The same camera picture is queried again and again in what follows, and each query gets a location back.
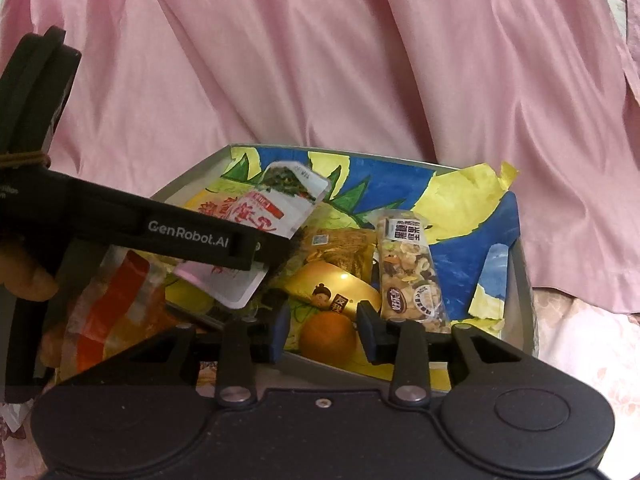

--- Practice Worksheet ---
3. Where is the pink curtain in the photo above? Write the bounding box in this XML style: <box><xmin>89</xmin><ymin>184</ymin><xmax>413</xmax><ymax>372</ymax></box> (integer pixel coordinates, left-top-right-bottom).
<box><xmin>1</xmin><ymin>0</ymin><xmax>639</xmax><ymax>313</ymax></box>

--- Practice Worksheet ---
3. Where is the clear mixed nut bar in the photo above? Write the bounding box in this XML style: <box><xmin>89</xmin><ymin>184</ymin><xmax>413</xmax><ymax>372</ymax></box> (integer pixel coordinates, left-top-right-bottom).
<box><xmin>376</xmin><ymin>209</ymin><xmax>450</xmax><ymax>334</ymax></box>

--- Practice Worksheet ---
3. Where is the person's left hand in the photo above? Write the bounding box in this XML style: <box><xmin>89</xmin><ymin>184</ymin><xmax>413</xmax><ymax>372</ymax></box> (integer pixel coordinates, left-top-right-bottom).
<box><xmin>0</xmin><ymin>244</ymin><xmax>58</xmax><ymax>301</ymax></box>

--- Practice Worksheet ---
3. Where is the orange red snack bag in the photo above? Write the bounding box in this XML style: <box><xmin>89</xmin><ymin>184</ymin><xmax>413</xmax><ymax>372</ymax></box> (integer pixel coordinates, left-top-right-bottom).
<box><xmin>40</xmin><ymin>247</ymin><xmax>183</xmax><ymax>384</ymax></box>

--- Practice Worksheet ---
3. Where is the small orange mandarin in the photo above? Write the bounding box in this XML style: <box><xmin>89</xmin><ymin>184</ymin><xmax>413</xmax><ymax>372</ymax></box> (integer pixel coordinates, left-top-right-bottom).
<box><xmin>298</xmin><ymin>311</ymin><xmax>357</xmax><ymax>366</ymax></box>

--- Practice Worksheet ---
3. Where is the gold wrapped snack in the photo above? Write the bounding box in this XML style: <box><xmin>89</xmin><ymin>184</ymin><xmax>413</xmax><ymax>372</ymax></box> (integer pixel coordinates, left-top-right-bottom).
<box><xmin>283</xmin><ymin>260</ymin><xmax>381</xmax><ymax>322</ymax></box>

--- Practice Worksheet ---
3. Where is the white green snack pouch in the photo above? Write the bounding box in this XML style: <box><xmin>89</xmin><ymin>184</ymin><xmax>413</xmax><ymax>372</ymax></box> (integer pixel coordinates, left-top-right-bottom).
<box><xmin>174</xmin><ymin>162</ymin><xmax>331</xmax><ymax>310</ymax></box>

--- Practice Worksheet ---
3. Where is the grey tray with painted lining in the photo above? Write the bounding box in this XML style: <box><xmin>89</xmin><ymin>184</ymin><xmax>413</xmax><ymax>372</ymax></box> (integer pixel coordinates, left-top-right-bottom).
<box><xmin>166</xmin><ymin>146</ymin><xmax>520</xmax><ymax>380</ymax></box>

